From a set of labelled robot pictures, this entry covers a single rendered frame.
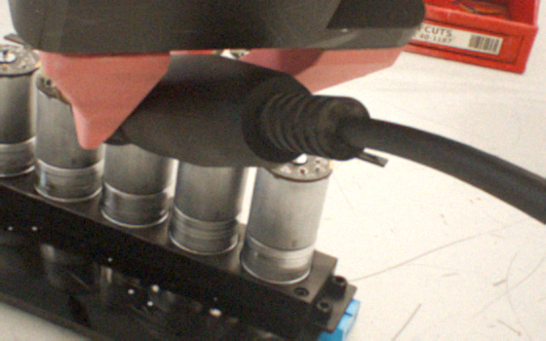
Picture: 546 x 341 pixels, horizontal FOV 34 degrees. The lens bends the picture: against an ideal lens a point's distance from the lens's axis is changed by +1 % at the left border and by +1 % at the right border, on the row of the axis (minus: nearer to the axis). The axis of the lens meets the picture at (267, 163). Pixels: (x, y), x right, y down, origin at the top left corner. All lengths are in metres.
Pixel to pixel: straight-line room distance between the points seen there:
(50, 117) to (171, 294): 0.07
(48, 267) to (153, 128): 0.15
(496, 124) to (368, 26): 0.35
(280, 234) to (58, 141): 0.08
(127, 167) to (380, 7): 0.16
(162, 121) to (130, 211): 0.15
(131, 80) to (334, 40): 0.04
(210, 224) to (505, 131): 0.23
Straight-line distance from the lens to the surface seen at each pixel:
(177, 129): 0.16
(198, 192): 0.30
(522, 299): 0.37
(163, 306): 0.30
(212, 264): 0.30
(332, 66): 0.16
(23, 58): 0.33
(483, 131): 0.49
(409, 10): 0.16
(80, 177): 0.32
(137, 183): 0.31
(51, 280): 0.31
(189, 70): 0.16
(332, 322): 0.30
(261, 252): 0.30
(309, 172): 0.28
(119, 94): 0.16
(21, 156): 0.34
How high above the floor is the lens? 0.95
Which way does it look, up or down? 30 degrees down
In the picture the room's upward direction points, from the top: 10 degrees clockwise
